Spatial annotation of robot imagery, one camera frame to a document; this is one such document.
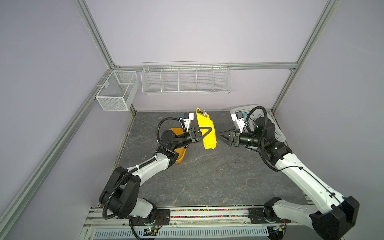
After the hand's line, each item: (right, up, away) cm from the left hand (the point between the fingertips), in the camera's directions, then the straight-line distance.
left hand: (212, 133), depth 66 cm
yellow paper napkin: (-1, -3, +1) cm, 4 cm away
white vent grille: (+19, -48, +5) cm, 51 cm away
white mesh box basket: (-62, +27, +36) cm, 77 cm away
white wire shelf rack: (-15, +37, +39) cm, 56 cm away
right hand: (+2, -2, +1) cm, 3 cm away
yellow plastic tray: (-17, -13, +26) cm, 34 cm away
